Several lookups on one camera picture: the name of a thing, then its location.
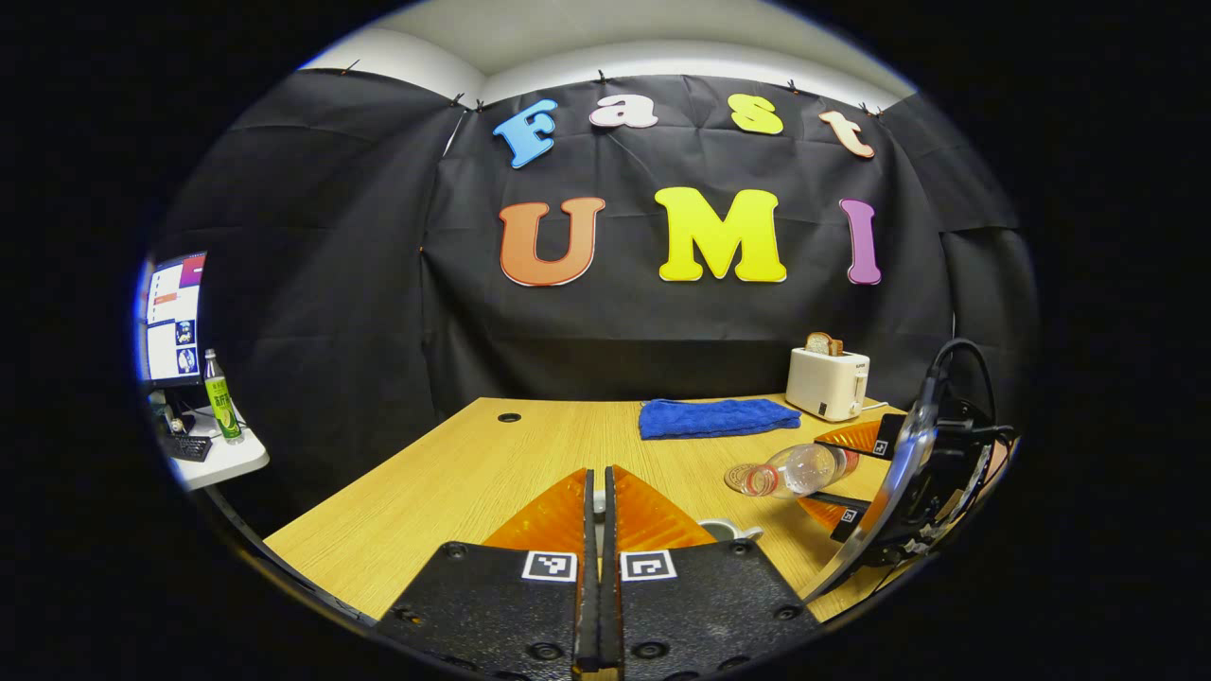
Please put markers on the computer monitor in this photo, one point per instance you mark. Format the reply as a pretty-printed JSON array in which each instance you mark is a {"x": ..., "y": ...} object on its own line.
[{"x": 175, "y": 317}]

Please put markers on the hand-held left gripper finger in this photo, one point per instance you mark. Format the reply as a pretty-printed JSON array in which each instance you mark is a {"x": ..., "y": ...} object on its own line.
[
  {"x": 587, "y": 586},
  {"x": 611, "y": 586}
]

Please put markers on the bread slice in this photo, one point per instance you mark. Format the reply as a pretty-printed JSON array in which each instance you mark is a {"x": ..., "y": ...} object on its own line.
[{"x": 821, "y": 343}]

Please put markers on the blue towel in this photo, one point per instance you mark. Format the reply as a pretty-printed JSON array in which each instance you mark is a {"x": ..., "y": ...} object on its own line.
[{"x": 719, "y": 418}]

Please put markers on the white toaster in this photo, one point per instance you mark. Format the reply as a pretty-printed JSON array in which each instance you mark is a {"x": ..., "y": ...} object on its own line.
[{"x": 825, "y": 383}]

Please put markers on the green drink bottle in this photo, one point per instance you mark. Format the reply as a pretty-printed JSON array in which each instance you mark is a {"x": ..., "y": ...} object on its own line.
[{"x": 223, "y": 402}]

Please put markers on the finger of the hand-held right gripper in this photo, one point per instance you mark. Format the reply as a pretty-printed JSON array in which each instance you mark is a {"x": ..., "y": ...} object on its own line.
[
  {"x": 889, "y": 435},
  {"x": 837, "y": 497}
]

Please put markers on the white side table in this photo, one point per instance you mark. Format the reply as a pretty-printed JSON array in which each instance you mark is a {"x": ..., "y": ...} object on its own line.
[{"x": 232, "y": 454}]

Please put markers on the black keyboard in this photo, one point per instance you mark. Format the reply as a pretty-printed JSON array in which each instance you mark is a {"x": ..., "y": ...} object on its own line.
[{"x": 187, "y": 447}]

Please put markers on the clear plastic water bottle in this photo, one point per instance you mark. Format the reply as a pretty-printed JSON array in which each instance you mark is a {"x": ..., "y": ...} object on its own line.
[{"x": 799, "y": 470}]

